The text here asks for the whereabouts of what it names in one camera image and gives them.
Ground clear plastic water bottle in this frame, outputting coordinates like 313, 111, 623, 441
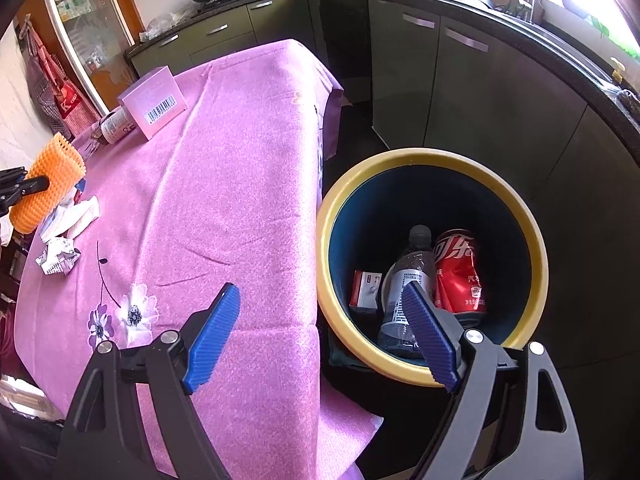
376, 224, 437, 361

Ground crushed red cola can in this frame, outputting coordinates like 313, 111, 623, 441
434, 229, 486, 318

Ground orange foam fruit net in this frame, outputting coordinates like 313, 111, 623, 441
9, 133, 86, 235

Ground white paper napkin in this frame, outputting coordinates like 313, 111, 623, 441
40, 196, 101, 243

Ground red white milk carton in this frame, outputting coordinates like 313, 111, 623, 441
349, 270, 382, 313

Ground snack wrapper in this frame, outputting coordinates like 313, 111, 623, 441
36, 237, 81, 275

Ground purple cardboard box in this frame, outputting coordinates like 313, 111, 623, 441
118, 66, 188, 140

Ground yellow rimmed blue trash bin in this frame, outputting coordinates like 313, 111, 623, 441
317, 148, 549, 387

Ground red patterned apron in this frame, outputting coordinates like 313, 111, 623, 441
18, 14, 100, 141

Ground small white can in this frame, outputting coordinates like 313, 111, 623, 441
100, 106, 137, 144

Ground purple floral tablecloth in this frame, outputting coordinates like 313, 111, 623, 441
15, 40, 381, 479

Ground glass sliding door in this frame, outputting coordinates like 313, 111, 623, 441
43, 0, 137, 115

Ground plastic bag on counter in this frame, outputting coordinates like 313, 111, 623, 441
139, 12, 190, 44

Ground dark green counter cabinets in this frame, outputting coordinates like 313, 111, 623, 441
308, 0, 639, 479

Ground dark rag on counter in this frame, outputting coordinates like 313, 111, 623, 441
616, 89, 640, 124

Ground yellow soap dispenser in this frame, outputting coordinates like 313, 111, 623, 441
610, 56, 626, 86

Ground green lower drawer cabinet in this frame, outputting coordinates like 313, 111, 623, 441
125, 0, 317, 76

